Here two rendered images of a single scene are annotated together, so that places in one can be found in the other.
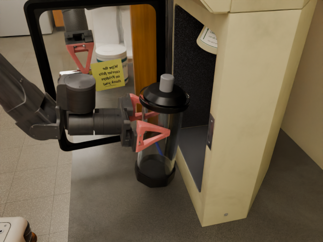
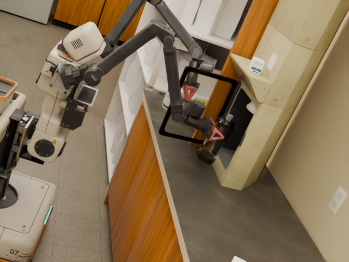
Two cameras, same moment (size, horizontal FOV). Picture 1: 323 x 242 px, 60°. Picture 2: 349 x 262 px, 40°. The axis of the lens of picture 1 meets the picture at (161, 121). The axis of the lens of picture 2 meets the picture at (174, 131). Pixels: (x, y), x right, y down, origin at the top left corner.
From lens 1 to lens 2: 1.81 m
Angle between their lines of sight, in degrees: 13
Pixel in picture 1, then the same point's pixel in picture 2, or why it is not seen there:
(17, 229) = (53, 190)
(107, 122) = (202, 124)
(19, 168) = not seen: hidden behind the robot
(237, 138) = (251, 146)
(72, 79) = (198, 103)
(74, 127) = (190, 121)
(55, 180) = (58, 176)
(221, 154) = (243, 150)
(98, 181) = (172, 154)
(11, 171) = not seen: hidden behind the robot
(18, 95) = (179, 101)
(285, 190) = (261, 190)
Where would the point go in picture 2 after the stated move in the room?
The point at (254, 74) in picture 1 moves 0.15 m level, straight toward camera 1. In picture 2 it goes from (264, 123) to (257, 132)
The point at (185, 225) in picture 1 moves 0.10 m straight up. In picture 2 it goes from (214, 182) to (222, 166)
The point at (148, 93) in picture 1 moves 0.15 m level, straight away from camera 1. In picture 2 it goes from (222, 119) to (218, 107)
